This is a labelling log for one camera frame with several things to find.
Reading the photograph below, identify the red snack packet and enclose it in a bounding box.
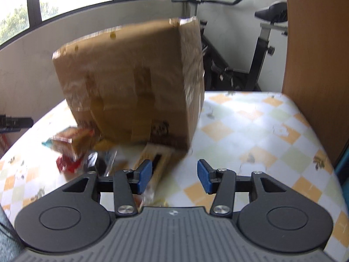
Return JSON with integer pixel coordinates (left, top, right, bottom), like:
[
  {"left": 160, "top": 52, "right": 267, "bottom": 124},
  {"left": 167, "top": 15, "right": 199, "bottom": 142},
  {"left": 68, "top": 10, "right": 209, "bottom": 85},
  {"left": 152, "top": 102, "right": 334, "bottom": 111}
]
[{"left": 56, "top": 154, "right": 83, "bottom": 174}]

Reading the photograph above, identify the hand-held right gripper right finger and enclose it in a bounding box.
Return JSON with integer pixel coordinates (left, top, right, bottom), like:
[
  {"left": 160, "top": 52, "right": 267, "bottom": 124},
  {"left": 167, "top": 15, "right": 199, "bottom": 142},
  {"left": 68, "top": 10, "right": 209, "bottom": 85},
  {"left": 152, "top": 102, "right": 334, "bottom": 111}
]
[{"left": 197, "top": 159, "right": 287, "bottom": 215}]

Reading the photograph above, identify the checkered tablecloth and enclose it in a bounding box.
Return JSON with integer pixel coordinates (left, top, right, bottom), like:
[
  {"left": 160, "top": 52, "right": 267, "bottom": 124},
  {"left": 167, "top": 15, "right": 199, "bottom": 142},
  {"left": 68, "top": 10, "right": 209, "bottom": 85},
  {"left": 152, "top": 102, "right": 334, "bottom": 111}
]
[{"left": 0, "top": 90, "right": 349, "bottom": 252}]

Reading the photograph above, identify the grey cloth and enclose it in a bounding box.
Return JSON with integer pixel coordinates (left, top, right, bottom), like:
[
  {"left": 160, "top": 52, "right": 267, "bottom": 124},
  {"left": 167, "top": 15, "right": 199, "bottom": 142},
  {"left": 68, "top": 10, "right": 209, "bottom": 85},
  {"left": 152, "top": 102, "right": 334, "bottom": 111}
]
[{"left": 0, "top": 204, "right": 26, "bottom": 262}]

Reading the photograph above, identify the wooden cabinet panel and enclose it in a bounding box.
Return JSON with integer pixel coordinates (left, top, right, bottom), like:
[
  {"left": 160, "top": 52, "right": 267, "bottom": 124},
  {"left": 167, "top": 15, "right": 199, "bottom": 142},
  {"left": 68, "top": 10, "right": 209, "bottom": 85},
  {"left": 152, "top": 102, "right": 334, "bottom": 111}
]
[{"left": 281, "top": 0, "right": 349, "bottom": 165}]

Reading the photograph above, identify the tan snack box black window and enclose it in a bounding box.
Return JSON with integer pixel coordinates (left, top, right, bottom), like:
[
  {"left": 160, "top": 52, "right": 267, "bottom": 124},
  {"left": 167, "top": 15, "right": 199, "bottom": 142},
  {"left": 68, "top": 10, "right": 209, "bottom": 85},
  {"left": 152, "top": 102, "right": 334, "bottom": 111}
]
[{"left": 133, "top": 142, "right": 182, "bottom": 208}]

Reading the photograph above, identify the orange brown snack packet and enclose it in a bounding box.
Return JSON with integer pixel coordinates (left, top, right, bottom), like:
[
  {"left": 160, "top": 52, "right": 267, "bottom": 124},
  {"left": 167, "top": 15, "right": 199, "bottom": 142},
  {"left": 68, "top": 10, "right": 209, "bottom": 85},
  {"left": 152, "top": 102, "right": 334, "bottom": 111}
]
[{"left": 42, "top": 126, "right": 95, "bottom": 159}]

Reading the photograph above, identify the green tree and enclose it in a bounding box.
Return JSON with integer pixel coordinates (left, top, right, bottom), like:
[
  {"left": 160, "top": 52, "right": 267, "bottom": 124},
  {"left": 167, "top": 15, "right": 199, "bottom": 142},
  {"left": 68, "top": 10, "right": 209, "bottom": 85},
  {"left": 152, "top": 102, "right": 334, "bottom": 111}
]
[{"left": 0, "top": 1, "right": 55, "bottom": 44}]

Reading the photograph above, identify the red patterned cloth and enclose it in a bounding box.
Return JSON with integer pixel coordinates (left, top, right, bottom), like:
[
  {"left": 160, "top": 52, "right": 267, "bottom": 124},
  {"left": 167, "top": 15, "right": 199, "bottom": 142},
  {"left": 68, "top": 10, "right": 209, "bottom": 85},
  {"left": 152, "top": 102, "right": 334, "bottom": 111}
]
[{"left": 0, "top": 133, "right": 10, "bottom": 156}]

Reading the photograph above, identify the blue panel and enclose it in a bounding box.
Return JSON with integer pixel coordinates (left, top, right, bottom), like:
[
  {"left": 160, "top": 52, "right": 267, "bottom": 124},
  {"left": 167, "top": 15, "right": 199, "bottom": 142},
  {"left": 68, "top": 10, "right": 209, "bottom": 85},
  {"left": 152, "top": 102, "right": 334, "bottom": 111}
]
[{"left": 334, "top": 142, "right": 349, "bottom": 178}]

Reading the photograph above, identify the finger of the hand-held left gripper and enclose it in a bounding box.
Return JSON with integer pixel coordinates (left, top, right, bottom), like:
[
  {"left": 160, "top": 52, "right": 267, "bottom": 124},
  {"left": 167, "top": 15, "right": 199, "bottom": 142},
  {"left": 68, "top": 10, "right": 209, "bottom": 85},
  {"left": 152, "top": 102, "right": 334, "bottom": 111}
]
[{"left": 0, "top": 115, "right": 34, "bottom": 133}]

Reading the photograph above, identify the clear dark snack packet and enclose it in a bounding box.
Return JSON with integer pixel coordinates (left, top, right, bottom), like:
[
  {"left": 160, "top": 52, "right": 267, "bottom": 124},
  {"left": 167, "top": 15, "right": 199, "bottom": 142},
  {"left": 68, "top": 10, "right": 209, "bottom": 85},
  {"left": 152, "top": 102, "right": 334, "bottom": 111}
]
[{"left": 82, "top": 149, "right": 128, "bottom": 178}]

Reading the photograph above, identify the black exercise bike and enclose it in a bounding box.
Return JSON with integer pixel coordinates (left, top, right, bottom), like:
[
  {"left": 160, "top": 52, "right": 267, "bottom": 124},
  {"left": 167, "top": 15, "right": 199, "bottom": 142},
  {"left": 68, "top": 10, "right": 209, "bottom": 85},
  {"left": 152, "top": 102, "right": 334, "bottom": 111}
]
[{"left": 166, "top": 0, "right": 289, "bottom": 92}]

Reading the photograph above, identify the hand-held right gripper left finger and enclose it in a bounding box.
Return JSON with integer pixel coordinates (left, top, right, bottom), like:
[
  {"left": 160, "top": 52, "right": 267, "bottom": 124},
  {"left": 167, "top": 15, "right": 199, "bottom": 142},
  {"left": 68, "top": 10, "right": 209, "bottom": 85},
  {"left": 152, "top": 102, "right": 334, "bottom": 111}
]
[{"left": 62, "top": 160, "right": 152, "bottom": 217}]

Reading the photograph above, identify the brown cardboard box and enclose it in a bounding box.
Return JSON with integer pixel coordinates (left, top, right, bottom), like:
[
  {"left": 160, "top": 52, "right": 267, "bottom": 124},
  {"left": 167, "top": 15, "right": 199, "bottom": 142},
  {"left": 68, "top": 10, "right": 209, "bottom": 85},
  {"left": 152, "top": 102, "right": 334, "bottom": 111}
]
[{"left": 52, "top": 16, "right": 205, "bottom": 152}]

